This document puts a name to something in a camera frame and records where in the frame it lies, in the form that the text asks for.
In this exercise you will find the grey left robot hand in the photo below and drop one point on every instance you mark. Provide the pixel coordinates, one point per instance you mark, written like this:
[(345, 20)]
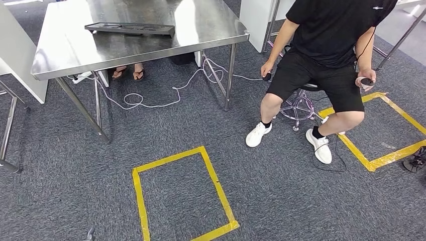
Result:
[(90, 235)]

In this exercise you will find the black plastic bracket part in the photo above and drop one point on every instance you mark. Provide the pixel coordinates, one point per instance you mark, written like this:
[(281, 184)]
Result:
[(133, 28)]

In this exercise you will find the yellow floor tape square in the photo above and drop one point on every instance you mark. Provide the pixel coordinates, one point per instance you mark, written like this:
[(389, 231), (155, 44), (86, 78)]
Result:
[(219, 193), (392, 156)]

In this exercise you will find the white power strip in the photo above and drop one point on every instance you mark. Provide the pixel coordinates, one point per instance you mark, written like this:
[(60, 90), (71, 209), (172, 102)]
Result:
[(81, 78)]

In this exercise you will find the white desk partition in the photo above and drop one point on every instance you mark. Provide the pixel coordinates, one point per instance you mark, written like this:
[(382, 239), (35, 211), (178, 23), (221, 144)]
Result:
[(20, 60), (253, 23)]

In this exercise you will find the black bag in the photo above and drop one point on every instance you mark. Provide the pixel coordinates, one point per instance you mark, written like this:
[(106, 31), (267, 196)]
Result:
[(183, 59)]

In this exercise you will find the small black handheld controller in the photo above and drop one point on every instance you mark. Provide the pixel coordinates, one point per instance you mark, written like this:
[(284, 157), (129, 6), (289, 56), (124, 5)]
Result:
[(267, 77)]

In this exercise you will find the chrome swivel stool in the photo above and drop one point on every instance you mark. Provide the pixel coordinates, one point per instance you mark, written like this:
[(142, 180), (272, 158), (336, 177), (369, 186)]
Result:
[(299, 106)]

